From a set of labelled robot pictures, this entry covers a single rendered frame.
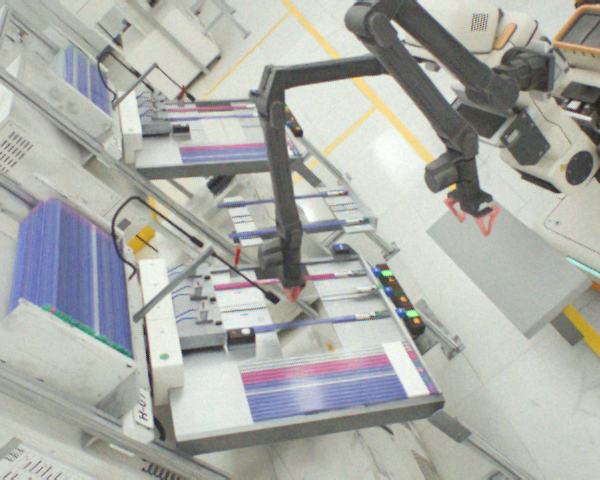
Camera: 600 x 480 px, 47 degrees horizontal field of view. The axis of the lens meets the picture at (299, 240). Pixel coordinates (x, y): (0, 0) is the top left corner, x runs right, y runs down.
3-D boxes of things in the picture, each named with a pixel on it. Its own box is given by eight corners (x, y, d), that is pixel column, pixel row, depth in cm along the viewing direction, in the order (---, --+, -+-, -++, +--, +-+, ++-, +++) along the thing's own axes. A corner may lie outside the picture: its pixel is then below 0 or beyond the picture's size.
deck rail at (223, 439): (438, 410, 188) (442, 394, 185) (441, 416, 187) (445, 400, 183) (176, 452, 170) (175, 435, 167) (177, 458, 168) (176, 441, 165)
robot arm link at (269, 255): (301, 229, 198) (289, 218, 205) (264, 239, 193) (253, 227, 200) (303, 265, 203) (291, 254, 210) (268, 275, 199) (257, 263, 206)
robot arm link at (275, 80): (265, 69, 173) (250, 62, 182) (268, 121, 179) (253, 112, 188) (413, 48, 190) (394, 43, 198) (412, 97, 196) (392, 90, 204)
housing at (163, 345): (166, 292, 224) (164, 257, 217) (184, 402, 185) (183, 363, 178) (141, 295, 222) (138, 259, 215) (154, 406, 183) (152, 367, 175)
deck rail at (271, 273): (357, 268, 243) (359, 253, 239) (359, 271, 241) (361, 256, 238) (152, 287, 224) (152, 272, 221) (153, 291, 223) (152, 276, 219)
